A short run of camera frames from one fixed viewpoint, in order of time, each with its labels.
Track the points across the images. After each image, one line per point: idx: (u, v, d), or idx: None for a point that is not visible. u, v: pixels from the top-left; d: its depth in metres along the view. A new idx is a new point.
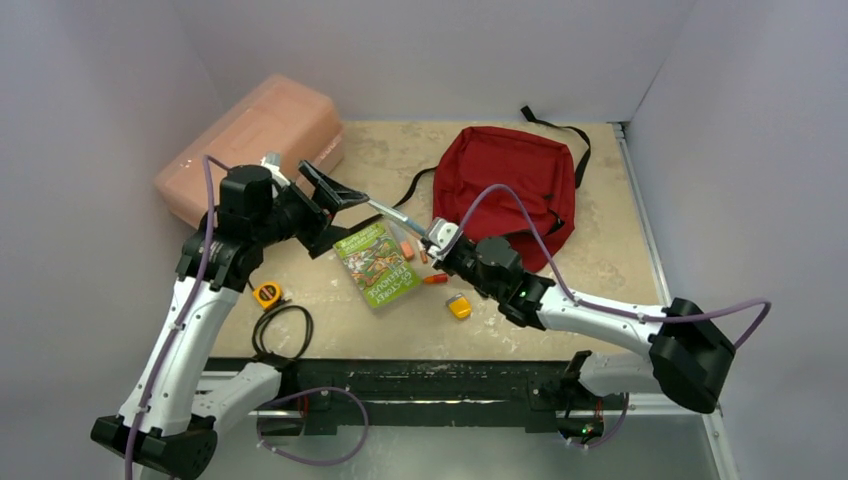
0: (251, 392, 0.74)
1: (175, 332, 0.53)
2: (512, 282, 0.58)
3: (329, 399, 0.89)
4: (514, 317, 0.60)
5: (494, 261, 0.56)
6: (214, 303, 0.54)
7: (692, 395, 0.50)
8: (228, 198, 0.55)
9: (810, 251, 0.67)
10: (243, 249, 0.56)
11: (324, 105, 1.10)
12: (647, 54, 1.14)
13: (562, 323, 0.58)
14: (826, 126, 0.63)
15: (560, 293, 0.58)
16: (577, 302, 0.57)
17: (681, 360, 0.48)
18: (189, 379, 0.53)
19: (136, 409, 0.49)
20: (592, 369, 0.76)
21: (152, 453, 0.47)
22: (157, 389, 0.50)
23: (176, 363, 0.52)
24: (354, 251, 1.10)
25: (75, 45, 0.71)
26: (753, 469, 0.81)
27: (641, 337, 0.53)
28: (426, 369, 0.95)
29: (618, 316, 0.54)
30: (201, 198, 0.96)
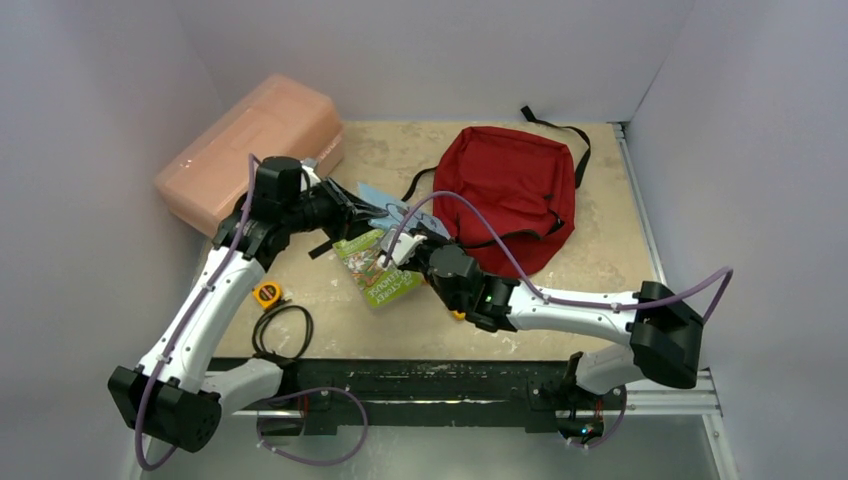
0: (253, 383, 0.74)
1: (205, 292, 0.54)
2: (471, 288, 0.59)
3: (329, 399, 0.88)
4: (484, 325, 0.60)
5: (451, 272, 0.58)
6: (245, 272, 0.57)
7: (670, 374, 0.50)
8: (261, 184, 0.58)
9: (810, 253, 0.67)
10: (272, 231, 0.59)
11: (324, 105, 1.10)
12: (647, 55, 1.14)
13: (535, 322, 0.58)
14: (825, 128, 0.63)
15: (528, 293, 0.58)
16: (547, 300, 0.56)
17: (659, 345, 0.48)
18: (209, 341, 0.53)
19: (158, 358, 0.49)
20: (586, 370, 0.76)
21: (168, 401, 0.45)
22: (180, 343, 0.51)
23: (202, 321, 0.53)
24: (354, 252, 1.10)
25: (75, 46, 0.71)
26: (753, 470, 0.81)
27: (618, 326, 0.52)
28: (426, 369, 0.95)
29: (591, 309, 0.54)
30: (200, 198, 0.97)
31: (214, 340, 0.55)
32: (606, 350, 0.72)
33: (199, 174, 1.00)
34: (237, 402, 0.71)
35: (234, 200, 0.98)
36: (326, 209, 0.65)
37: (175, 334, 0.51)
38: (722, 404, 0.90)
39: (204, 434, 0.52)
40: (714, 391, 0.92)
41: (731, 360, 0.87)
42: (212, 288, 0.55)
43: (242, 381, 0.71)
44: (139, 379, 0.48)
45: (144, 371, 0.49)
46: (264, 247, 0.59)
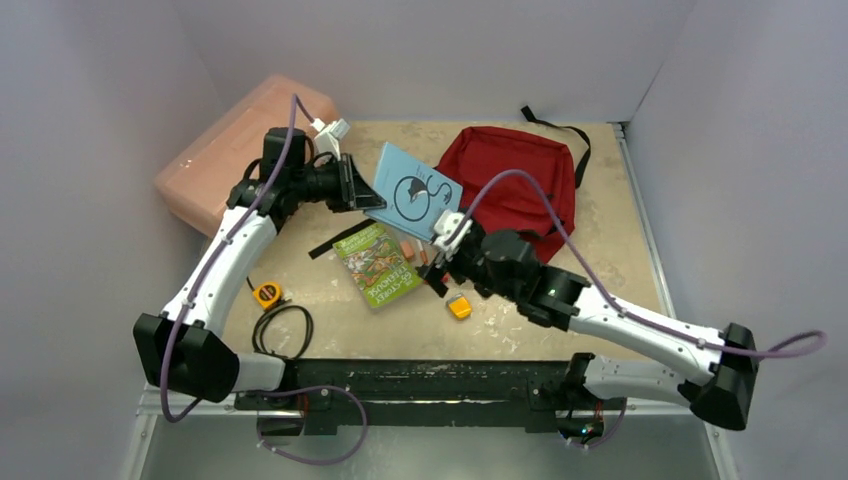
0: (261, 368, 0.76)
1: (225, 244, 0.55)
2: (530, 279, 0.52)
3: (329, 398, 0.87)
4: (537, 318, 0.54)
5: (503, 256, 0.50)
6: (260, 227, 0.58)
7: (724, 417, 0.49)
8: (269, 150, 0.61)
9: (809, 253, 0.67)
10: (283, 193, 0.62)
11: (324, 106, 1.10)
12: (646, 55, 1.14)
13: (598, 331, 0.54)
14: (826, 128, 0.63)
15: (601, 298, 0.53)
16: (624, 314, 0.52)
17: (736, 391, 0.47)
18: (229, 290, 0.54)
19: (183, 303, 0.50)
20: (600, 376, 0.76)
21: (195, 343, 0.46)
22: (203, 290, 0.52)
23: (223, 270, 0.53)
24: (354, 251, 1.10)
25: (76, 47, 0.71)
26: (753, 470, 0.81)
27: (699, 362, 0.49)
28: (426, 369, 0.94)
29: (673, 337, 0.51)
30: (201, 199, 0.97)
31: (232, 294, 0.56)
32: (637, 367, 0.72)
33: (199, 174, 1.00)
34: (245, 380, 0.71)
35: None
36: (329, 183, 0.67)
37: (198, 281, 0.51)
38: None
39: (222, 386, 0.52)
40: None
41: None
42: (230, 242, 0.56)
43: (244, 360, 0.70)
44: (165, 324, 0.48)
45: (169, 316, 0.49)
46: (275, 210, 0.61)
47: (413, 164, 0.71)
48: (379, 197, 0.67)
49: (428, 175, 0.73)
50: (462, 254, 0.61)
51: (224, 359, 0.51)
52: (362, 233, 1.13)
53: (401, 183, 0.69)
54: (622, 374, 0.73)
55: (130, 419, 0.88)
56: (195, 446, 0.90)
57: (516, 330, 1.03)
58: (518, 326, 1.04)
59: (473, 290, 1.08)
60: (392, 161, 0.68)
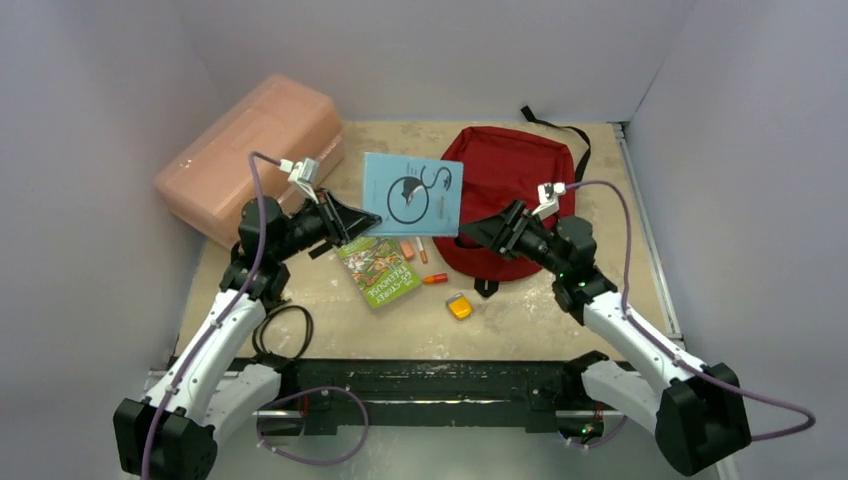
0: (251, 397, 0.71)
1: (213, 329, 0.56)
2: (576, 267, 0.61)
3: (329, 398, 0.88)
4: (561, 299, 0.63)
5: (569, 237, 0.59)
6: (250, 311, 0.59)
7: (676, 444, 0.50)
8: (246, 239, 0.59)
9: (809, 252, 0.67)
10: (273, 276, 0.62)
11: (324, 105, 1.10)
12: (647, 54, 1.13)
13: (604, 325, 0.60)
14: (827, 128, 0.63)
15: (616, 302, 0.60)
16: (627, 316, 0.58)
17: (690, 410, 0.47)
18: (214, 375, 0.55)
19: (167, 389, 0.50)
20: (599, 376, 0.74)
21: (174, 431, 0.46)
22: (188, 375, 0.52)
23: (209, 355, 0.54)
24: (354, 251, 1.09)
25: (75, 46, 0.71)
26: (752, 469, 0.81)
27: (666, 375, 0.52)
28: (426, 369, 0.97)
29: (654, 348, 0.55)
30: (200, 200, 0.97)
31: (216, 376, 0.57)
32: (635, 379, 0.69)
33: (198, 174, 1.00)
34: (234, 424, 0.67)
35: (234, 200, 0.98)
36: (315, 228, 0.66)
37: (183, 366, 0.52)
38: None
39: (200, 474, 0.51)
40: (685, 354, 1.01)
41: (729, 360, 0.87)
42: (219, 326, 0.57)
43: (235, 398, 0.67)
44: (146, 409, 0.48)
45: (150, 403, 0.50)
46: (267, 292, 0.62)
47: (399, 171, 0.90)
48: (369, 216, 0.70)
49: (419, 169, 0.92)
50: (524, 237, 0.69)
51: (204, 442, 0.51)
52: None
53: (392, 189, 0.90)
54: (616, 379, 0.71)
55: None
56: None
57: (516, 330, 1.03)
58: (518, 326, 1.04)
59: (473, 290, 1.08)
60: (378, 174, 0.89)
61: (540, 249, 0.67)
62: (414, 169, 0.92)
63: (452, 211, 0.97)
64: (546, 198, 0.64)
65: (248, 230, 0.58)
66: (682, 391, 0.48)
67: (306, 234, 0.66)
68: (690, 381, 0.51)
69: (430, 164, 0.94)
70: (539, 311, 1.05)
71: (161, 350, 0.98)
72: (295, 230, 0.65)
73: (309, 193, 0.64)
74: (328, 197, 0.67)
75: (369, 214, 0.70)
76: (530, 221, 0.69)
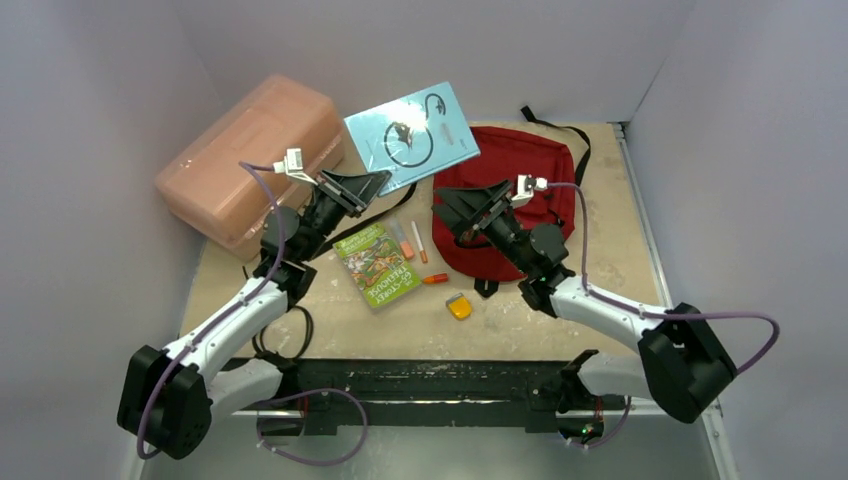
0: (251, 386, 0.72)
1: (240, 305, 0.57)
2: (544, 267, 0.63)
3: (329, 399, 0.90)
4: (529, 298, 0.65)
5: (543, 251, 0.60)
6: (275, 297, 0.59)
7: (673, 397, 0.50)
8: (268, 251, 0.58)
9: (809, 253, 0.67)
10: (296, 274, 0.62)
11: (324, 105, 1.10)
12: (646, 55, 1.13)
13: (574, 309, 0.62)
14: (827, 128, 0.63)
15: (577, 283, 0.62)
16: (588, 293, 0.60)
17: (666, 353, 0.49)
18: (229, 346, 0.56)
19: (186, 344, 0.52)
20: (593, 365, 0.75)
21: (183, 384, 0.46)
22: (207, 338, 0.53)
23: (233, 325, 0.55)
24: (354, 251, 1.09)
25: (74, 47, 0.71)
26: (753, 470, 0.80)
27: (637, 330, 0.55)
28: (426, 369, 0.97)
29: (621, 309, 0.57)
30: (200, 200, 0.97)
31: (229, 350, 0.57)
32: (627, 358, 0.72)
33: (199, 174, 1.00)
34: (231, 405, 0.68)
35: (235, 200, 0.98)
36: (332, 212, 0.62)
37: (206, 329, 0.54)
38: (722, 405, 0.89)
39: (187, 445, 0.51)
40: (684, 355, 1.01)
41: None
42: (246, 303, 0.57)
43: (238, 384, 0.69)
44: (161, 359, 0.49)
45: (167, 355, 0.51)
46: (291, 290, 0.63)
47: (385, 119, 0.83)
48: (375, 176, 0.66)
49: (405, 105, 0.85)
50: (497, 224, 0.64)
51: (203, 411, 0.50)
52: (362, 233, 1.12)
53: (386, 138, 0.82)
54: (609, 364, 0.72)
55: None
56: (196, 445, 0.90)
57: (516, 330, 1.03)
58: (518, 326, 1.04)
59: (473, 290, 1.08)
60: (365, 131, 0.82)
61: (512, 238, 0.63)
62: (399, 111, 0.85)
63: (462, 136, 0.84)
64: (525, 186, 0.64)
65: (271, 246, 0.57)
66: (656, 339, 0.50)
67: (327, 220, 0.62)
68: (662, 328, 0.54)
69: (414, 98, 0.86)
70: (538, 311, 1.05)
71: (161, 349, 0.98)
72: (314, 221, 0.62)
73: (305, 181, 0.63)
74: (327, 178, 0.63)
75: (374, 174, 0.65)
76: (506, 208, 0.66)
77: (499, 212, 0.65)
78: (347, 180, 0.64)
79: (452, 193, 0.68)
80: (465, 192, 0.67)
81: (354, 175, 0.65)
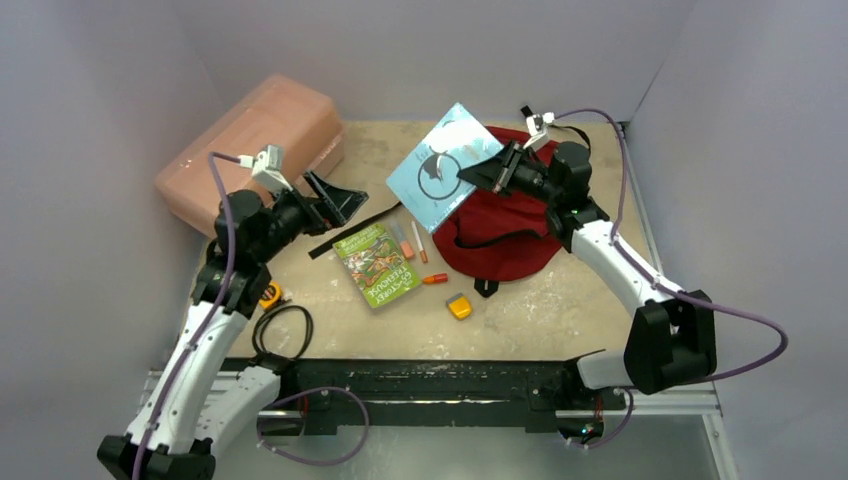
0: (250, 402, 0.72)
1: (189, 353, 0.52)
2: (570, 192, 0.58)
3: (329, 398, 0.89)
4: (552, 227, 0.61)
5: (563, 160, 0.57)
6: (226, 326, 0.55)
7: (640, 366, 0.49)
8: (223, 235, 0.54)
9: (809, 253, 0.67)
10: (252, 278, 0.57)
11: (324, 106, 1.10)
12: (647, 55, 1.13)
13: (589, 252, 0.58)
14: (827, 130, 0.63)
15: (606, 229, 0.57)
16: (613, 242, 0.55)
17: (660, 329, 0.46)
18: (198, 394, 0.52)
19: (145, 426, 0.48)
20: (590, 356, 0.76)
21: (159, 470, 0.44)
22: (166, 406, 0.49)
23: (190, 377, 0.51)
24: (354, 251, 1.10)
25: (74, 48, 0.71)
26: (752, 470, 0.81)
27: (642, 297, 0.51)
28: (426, 369, 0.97)
29: (636, 270, 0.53)
30: (201, 199, 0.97)
31: (202, 395, 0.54)
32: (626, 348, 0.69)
33: (199, 174, 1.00)
34: (233, 431, 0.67)
35: None
36: (295, 218, 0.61)
37: (160, 399, 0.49)
38: (722, 405, 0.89)
39: None
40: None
41: (728, 361, 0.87)
42: (194, 347, 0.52)
43: (235, 406, 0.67)
44: (128, 446, 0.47)
45: (132, 439, 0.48)
46: (245, 296, 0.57)
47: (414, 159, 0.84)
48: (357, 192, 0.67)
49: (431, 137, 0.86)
50: (519, 172, 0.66)
51: (196, 463, 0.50)
52: (362, 233, 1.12)
53: (419, 177, 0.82)
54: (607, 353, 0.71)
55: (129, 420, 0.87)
56: None
57: (516, 330, 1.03)
58: (518, 327, 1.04)
59: (473, 290, 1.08)
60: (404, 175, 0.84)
61: (535, 183, 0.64)
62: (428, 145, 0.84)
63: (487, 146, 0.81)
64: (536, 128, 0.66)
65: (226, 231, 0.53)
66: (655, 309, 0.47)
67: (285, 227, 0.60)
68: (666, 302, 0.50)
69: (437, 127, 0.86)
70: (539, 311, 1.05)
71: (161, 350, 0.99)
72: (273, 222, 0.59)
73: (281, 182, 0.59)
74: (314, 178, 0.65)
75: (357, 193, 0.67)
76: (522, 155, 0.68)
77: (517, 160, 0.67)
78: (330, 189, 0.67)
79: (470, 171, 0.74)
80: (481, 165, 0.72)
81: (337, 187, 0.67)
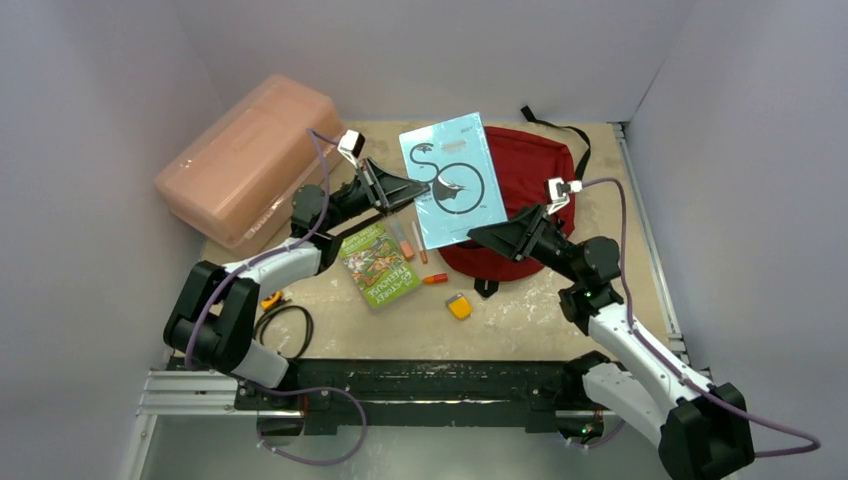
0: (264, 360, 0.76)
1: (284, 250, 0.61)
2: (590, 282, 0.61)
3: (329, 399, 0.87)
4: (567, 308, 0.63)
5: (594, 265, 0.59)
6: (314, 251, 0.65)
7: (678, 464, 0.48)
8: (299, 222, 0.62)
9: (808, 252, 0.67)
10: (325, 244, 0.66)
11: (324, 105, 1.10)
12: (647, 55, 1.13)
13: (610, 338, 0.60)
14: (827, 129, 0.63)
15: (621, 315, 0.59)
16: (632, 331, 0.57)
17: (696, 430, 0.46)
18: (273, 280, 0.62)
19: (242, 263, 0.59)
20: (600, 381, 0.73)
21: (241, 291, 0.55)
22: (259, 264, 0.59)
23: (279, 261, 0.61)
24: (354, 251, 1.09)
25: (75, 48, 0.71)
26: (752, 470, 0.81)
27: (671, 393, 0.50)
28: (426, 369, 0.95)
29: (661, 364, 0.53)
30: (202, 200, 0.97)
31: (270, 287, 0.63)
32: (634, 386, 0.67)
33: (199, 174, 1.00)
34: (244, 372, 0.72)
35: (235, 201, 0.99)
36: (358, 198, 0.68)
37: (258, 257, 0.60)
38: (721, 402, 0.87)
39: (228, 361, 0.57)
40: (685, 353, 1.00)
41: (727, 361, 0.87)
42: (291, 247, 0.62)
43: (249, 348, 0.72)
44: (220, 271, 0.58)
45: (224, 270, 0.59)
46: (321, 260, 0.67)
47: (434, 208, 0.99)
48: (414, 183, 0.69)
49: (422, 168, 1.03)
50: (541, 242, 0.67)
51: (247, 329, 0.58)
52: (362, 233, 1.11)
53: (447, 205, 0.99)
54: (618, 387, 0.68)
55: (130, 419, 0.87)
56: (197, 442, 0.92)
57: (516, 330, 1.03)
58: (518, 326, 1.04)
59: (473, 291, 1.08)
60: (434, 219, 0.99)
61: (557, 253, 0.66)
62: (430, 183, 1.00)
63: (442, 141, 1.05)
64: (558, 196, 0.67)
65: (302, 220, 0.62)
66: (688, 410, 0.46)
67: (349, 203, 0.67)
68: (697, 401, 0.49)
69: (415, 170, 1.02)
70: (539, 311, 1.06)
71: (161, 349, 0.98)
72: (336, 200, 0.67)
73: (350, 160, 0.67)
74: (368, 165, 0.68)
75: (415, 181, 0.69)
76: (545, 221, 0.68)
77: (541, 231, 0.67)
78: (385, 177, 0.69)
79: (486, 229, 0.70)
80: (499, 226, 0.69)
81: (394, 175, 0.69)
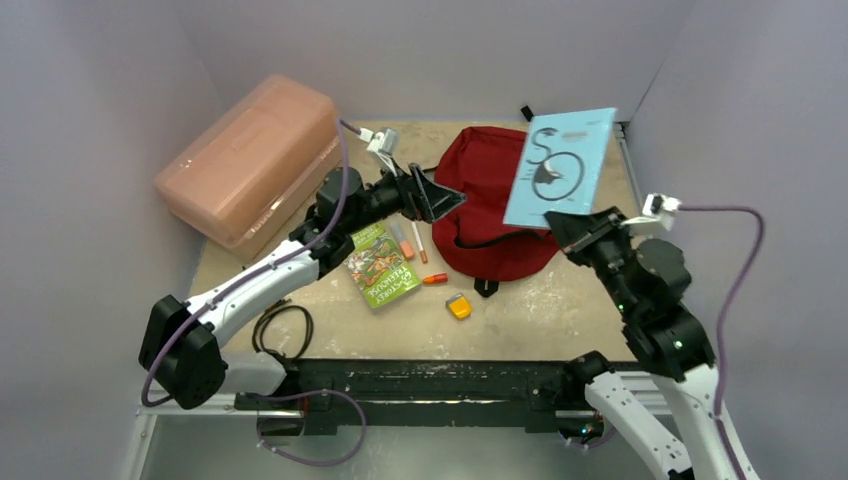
0: (257, 373, 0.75)
1: (266, 270, 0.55)
2: (658, 299, 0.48)
3: (329, 401, 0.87)
4: (638, 346, 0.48)
5: (652, 267, 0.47)
6: (306, 266, 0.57)
7: None
8: (322, 205, 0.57)
9: (807, 252, 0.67)
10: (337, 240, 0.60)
11: (324, 106, 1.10)
12: (647, 55, 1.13)
13: (679, 404, 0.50)
14: (827, 128, 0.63)
15: (710, 389, 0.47)
16: (715, 417, 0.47)
17: None
18: (252, 306, 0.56)
19: (206, 301, 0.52)
20: (604, 398, 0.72)
21: (196, 344, 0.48)
22: (228, 297, 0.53)
23: (256, 288, 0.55)
24: (354, 252, 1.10)
25: (74, 48, 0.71)
26: None
27: None
28: (426, 369, 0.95)
29: (728, 464, 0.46)
30: (202, 200, 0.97)
31: (253, 309, 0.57)
32: (639, 410, 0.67)
33: (199, 174, 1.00)
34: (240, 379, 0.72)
35: (235, 200, 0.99)
36: (391, 200, 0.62)
37: (228, 288, 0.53)
38: None
39: (198, 395, 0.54)
40: None
41: None
42: (274, 268, 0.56)
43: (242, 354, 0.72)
44: (181, 311, 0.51)
45: (188, 307, 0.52)
46: (325, 258, 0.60)
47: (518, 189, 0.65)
48: (457, 194, 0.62)
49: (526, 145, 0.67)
50: (600, 247, 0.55)
51: (214, 365, 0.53)
52: (362, 233, 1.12)
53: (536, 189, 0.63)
54: (624, 409, 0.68)
55: (130, 419, 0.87)
56: (198, 443, 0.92)
57: (516, 330, 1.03)
58: (518, 327, 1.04)
59: (473, 290, 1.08)
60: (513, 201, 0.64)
61: (611, 266, 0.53)
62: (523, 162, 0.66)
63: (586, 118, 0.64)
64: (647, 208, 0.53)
65: (326, 200, 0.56)
66: None
67: (381, 205, 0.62)
68: None
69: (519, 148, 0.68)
70: (539, 311, 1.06)
71: None
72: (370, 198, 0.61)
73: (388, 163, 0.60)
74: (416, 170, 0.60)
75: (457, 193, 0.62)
76: (612, 228, 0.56)
77: (603, 235, 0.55)
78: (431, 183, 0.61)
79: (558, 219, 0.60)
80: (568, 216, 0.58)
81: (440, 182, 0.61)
